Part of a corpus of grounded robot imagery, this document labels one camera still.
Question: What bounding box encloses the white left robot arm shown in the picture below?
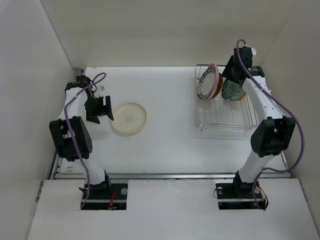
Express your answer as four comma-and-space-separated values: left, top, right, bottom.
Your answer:
49, 66, 239, 199

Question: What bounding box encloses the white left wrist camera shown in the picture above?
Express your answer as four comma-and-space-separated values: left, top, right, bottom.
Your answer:
96, 85, 105, 98

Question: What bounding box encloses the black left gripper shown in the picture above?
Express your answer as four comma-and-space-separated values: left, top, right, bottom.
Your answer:
84, 95, 113, 124

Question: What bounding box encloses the cream white plate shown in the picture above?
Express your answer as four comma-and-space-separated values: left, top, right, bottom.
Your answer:
110, 102, 148, 136

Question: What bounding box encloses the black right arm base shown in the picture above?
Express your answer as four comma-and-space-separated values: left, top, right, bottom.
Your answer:
213, 182, 269, 210

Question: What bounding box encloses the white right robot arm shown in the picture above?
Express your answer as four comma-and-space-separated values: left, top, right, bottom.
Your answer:
222, 45, 297, 197

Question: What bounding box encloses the pink plate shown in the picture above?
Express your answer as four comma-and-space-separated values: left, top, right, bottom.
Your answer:
197, 63, 221, 100

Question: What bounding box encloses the metal wire dish rack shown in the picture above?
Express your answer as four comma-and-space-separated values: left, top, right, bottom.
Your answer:
194, 63, 261, 133

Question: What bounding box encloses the yellow patterned small plate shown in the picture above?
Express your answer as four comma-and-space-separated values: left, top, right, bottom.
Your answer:
215, 74, 223, 97

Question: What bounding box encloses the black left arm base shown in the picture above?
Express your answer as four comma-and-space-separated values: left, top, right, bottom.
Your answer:
79, 182, 129, 211

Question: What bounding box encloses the dark green patterned plate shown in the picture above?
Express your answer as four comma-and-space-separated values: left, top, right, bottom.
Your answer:
221, 79, 246, 101

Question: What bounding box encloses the white blue rimmed plate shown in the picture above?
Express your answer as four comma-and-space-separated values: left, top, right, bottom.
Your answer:
197, 68, 219, 99

